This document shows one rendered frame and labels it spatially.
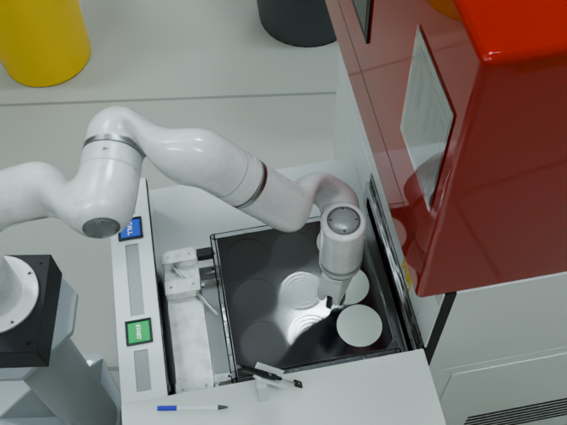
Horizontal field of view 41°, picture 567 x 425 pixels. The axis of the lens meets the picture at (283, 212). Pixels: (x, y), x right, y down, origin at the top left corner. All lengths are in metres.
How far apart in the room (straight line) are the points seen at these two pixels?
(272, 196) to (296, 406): 0.49
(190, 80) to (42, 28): 0.64
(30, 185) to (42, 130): 2.01
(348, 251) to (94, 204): 0.47
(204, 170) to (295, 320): 0.61
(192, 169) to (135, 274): 0.59
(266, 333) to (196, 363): 0.17
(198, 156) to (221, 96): 2.10
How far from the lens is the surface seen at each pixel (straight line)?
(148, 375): 1.60
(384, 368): 1.57
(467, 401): 2.02
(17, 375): 1.83
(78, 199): 1.20
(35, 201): 1.29
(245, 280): 1.72
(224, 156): 1.16
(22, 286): 1.80
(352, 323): 1.67
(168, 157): 1.16
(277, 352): 1.65
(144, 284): 1.68
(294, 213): 1.27
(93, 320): 2.76
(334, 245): 1.36
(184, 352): 1.69
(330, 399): 1.54
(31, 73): 3.39
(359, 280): 1.72
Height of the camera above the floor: 2.43
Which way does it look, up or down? 58 degrees down
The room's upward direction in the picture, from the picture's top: 3 degrees counter-clockwise
